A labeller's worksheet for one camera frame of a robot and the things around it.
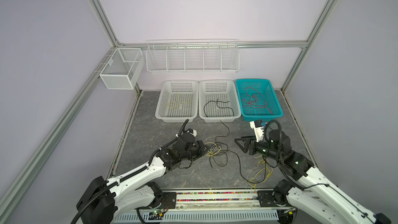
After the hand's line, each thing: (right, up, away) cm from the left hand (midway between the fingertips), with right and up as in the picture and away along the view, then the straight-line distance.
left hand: (210, 150), depth 76 cm
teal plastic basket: (+42, +36, +39) cm, 68 cm away
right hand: (+13, +6, -5) cm, 15 cm away
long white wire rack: (-11, +53, +20) cm, 58 cm away
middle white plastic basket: (+13, +34, +43) cm, 56 cm away
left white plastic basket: (-22, +25, +36) cm, 49 cm away
